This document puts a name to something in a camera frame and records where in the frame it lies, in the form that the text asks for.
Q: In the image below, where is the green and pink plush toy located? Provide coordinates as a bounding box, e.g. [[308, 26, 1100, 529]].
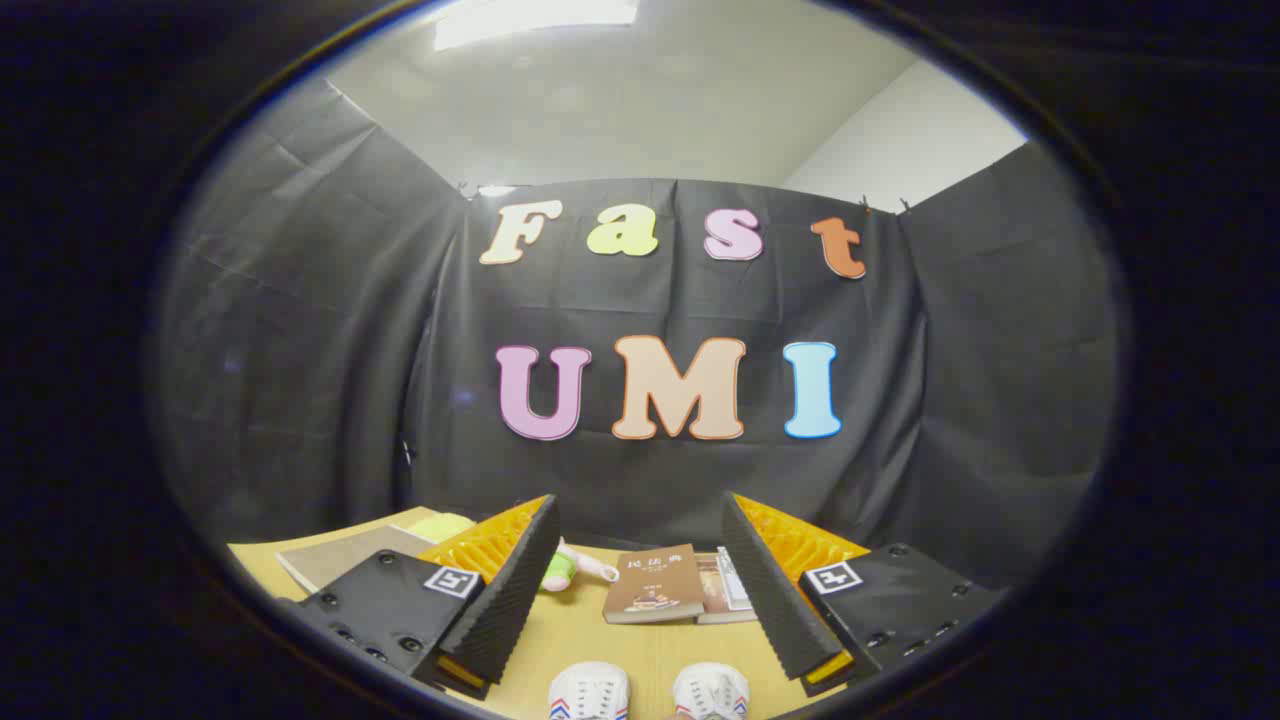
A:
[[540, 538, 621, 593]]

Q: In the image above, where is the beige fabric storage box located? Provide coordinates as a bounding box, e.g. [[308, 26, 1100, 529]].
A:
[[275, 524, 438, 593]]

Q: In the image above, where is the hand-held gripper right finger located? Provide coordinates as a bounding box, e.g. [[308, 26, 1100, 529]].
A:
[[722, 491, 1006, 698]]

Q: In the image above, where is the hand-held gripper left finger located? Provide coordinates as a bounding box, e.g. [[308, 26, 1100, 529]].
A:
[[297, 493, 562, 701]]

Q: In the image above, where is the yellow plush toy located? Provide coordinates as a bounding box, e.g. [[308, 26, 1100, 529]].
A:
[[408, 512, 477, 543]]

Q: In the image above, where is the brown cover book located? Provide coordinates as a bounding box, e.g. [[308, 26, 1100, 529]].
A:
[[603, 544, 706, 625]]

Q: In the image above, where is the ceiling light panel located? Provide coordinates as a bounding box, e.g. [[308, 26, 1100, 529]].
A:
[[432, 0, 641, 52]]

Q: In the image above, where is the white canvas shoe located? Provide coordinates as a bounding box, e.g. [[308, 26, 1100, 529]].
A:
[[672, 662, 751, 720], [548, 660, 631, 720]]

